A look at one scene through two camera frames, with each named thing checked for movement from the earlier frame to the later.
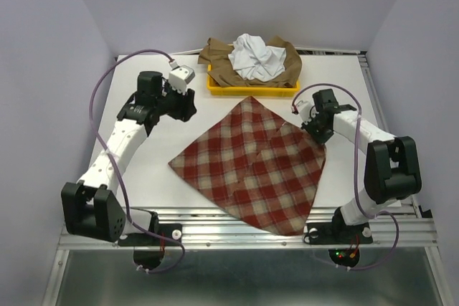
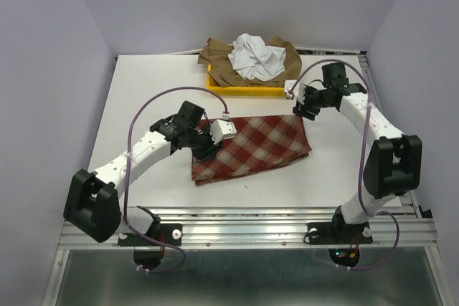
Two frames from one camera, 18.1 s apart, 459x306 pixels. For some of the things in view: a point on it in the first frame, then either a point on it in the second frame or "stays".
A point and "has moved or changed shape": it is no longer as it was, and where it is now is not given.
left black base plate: x=173 y=231 stays
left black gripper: x=186 y=109 to x=209 y=151
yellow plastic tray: x=251 y=90 stays
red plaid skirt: x=264 y=169 has moved or changed shape
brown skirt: x=216 y=56 stays
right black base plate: x=338 y=233 stays
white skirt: x=253 y=60 stays
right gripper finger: x=321 y=136 to x=305 y=111
